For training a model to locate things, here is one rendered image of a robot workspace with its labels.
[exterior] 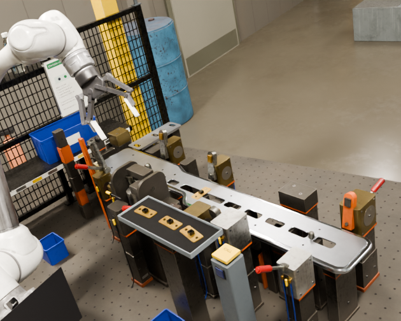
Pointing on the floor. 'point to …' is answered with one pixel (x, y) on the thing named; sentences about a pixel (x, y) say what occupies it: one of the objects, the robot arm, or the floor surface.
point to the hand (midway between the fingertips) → (119, 125)
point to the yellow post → (105, 8)
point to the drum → (164, 69)
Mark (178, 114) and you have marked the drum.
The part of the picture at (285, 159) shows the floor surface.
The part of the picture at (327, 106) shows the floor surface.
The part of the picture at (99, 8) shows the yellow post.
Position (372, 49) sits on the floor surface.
